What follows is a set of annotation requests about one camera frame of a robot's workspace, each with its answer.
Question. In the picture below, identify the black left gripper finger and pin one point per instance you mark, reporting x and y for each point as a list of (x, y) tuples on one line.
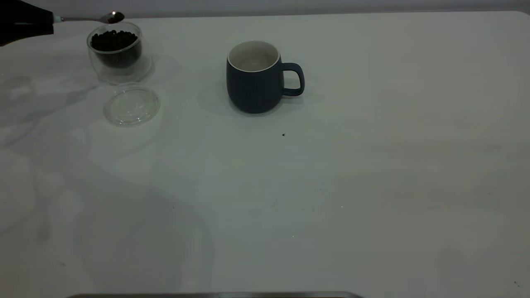
[(25, 32), (25, 13)]

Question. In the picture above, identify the dark coffee beans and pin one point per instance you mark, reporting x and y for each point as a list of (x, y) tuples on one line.
[(116, 18), (115, 43)]

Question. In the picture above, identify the dark grey ceramic mug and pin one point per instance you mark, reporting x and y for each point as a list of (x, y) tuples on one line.
[(252, 95)]

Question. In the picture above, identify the clear glass lid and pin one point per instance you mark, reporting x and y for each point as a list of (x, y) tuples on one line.
[(131, 108)]

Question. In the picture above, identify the double-wall clear glass cup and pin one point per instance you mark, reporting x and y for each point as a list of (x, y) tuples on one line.
[(124, 75)]

